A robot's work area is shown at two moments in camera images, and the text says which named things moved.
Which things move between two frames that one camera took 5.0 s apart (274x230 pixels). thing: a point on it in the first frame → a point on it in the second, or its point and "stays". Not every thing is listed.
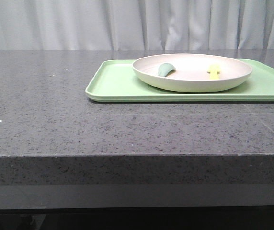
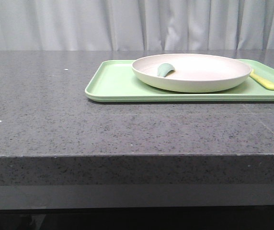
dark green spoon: (164, 69) stays
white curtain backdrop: (138, 25) stays
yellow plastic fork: (214, 71) → (266, 84)
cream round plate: (191, 74) stays
